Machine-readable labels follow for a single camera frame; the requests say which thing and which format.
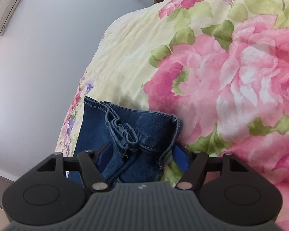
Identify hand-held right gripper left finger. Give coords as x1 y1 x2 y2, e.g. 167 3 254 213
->
36 141 113 193

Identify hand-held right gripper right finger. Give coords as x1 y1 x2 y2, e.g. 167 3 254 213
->
171 142 252 193

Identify blue denim pants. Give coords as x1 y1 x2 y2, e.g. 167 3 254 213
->
68 96 184 188

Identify floral yellow duvet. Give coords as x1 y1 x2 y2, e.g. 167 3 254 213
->
55 0 289 231

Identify white air conditioner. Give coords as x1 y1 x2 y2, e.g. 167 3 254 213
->
0 0 37 37

